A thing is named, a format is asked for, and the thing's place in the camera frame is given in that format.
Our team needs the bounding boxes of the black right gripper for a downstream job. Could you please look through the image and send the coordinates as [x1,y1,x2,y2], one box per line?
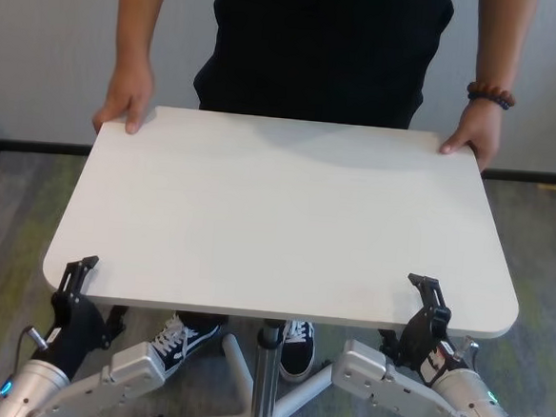
[374,270,460,387]

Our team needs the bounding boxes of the person in black clothes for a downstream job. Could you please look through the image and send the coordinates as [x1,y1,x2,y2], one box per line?
[191,0,456,133]

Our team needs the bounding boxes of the white rolling pedestal table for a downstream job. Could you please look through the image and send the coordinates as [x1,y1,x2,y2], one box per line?
[31,98,532,417]

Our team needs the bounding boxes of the person's left forearm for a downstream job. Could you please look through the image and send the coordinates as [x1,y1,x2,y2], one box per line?
[471,0,526,90]

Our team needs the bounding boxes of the right wrist cable connector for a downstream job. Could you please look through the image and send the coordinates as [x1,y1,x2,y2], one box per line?
[455,338,483,371]

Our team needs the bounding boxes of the brown wooden bead bracelet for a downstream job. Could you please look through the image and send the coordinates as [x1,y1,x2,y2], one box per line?
[465,80,518,105]

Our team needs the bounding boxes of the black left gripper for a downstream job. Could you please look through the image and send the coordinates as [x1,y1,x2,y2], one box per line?
[39,250,131,385]

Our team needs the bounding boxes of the person's left hand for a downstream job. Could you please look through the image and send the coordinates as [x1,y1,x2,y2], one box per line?
[438,98,504,173]

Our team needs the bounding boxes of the black white-laced sneaker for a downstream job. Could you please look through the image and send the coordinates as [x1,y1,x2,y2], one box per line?
[276,319,319,384]
[146,311,224,380]

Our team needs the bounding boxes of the left wrist cable connector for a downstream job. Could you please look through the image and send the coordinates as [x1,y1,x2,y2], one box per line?
[12,324,54,364]

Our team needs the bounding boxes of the dark bead bracelet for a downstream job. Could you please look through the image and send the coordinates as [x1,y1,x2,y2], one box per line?
[466,91,514,111]

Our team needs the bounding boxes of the person's right forearm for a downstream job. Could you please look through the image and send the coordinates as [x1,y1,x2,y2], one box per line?
[113,0,163,75]

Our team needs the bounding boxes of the wrist cable connector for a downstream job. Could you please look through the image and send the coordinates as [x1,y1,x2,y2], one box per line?
[455,338,483,371]
[12,324,54,364]

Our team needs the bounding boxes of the black trousers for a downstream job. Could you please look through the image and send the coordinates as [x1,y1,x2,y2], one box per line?
[174,310,229,333]

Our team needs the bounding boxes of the person's right hand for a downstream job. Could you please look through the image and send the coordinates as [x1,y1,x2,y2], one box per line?
[90,59,156,137]

